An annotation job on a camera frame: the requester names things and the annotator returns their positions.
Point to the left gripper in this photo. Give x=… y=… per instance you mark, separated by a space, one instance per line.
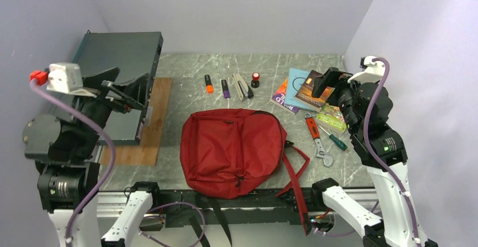
x=134 y=91

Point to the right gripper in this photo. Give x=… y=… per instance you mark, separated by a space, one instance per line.
x=332 y=74

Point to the grey black stapler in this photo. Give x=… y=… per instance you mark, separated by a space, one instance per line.
x=243 y=89

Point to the orange highlighter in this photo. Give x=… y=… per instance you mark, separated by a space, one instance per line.
x=208 y=84

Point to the purple highlighter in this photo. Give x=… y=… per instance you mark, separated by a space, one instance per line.
x=225 y=89

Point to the red backpack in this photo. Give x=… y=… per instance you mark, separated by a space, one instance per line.
x=227 y=153

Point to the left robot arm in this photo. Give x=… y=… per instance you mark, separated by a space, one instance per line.
x=75 y=156

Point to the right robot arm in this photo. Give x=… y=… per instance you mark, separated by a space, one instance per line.
x=365 y=107

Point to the dark house cover book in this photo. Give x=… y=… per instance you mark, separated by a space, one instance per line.
x=304 y=93

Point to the light blue booklet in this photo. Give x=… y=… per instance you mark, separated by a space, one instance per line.
x=295 y=80

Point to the green Treehouse book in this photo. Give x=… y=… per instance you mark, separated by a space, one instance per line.
x=331 y=118

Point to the dark grey rack server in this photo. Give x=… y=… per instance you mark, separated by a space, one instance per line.
x=134 y=53

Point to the purple Roald Dahl book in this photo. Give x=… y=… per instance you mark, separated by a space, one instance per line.
x=279 y=96

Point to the red black stamp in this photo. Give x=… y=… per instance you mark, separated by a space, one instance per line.
x=255 y=83

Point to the wooden board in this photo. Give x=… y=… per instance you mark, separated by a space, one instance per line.
x=153 y=133

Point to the green handled screwdriver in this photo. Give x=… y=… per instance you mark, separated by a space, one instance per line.
x=340 y=144

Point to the orange handled adjustable wrench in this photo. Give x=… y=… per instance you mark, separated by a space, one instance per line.
x=315 y=134

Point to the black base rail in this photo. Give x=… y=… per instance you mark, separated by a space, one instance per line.
x=176 y=207

